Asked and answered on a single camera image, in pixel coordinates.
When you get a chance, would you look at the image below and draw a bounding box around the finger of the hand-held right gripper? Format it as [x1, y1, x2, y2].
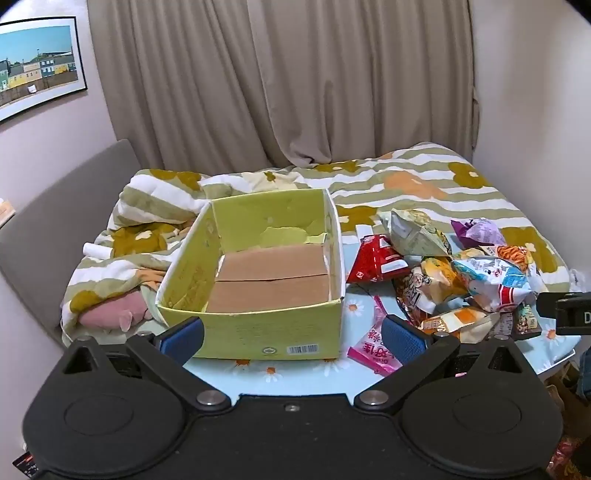
[555, 298, 591, 336]
[538, 291, 591, 317]

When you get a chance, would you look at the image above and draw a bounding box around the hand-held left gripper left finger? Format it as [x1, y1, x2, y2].
[62, 316, 233, 411]

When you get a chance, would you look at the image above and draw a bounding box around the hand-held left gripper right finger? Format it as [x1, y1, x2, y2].
[353, 315, 525, 415]

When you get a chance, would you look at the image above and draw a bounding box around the brown white snack packet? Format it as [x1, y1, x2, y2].
[394, 270, 437, 326]

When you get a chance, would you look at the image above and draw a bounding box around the heap of assorted snack bags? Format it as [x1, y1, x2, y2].
[379, 209, 548, 342]

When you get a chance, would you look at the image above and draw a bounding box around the yellow-green cardboard box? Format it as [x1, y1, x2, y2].
[156, 187, 347, 360]

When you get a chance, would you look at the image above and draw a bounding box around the pink snack packet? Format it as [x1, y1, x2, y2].
[347, 295, 403, 378]

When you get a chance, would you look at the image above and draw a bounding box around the pink plush toy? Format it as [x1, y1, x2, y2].
[78, 292, 153, 332]

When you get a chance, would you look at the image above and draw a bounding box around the red triangular snack packet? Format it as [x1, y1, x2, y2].
[346, 234, 411, 284]

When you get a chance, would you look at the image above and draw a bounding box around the purple snack packet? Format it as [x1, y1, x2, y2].
[451, 218, 508, 248]

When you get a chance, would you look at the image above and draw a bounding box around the floral striped blanket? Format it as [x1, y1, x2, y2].
[60, 142, 571, 344]

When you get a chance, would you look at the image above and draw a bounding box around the red black small packet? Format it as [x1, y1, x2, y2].
[13, 452, 41, 479]

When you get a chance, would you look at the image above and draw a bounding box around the beige curtain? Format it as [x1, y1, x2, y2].
[88, 0, 478, 174]

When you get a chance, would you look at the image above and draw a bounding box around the framed houses picture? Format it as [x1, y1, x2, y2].
[0, 16, 88, 123]

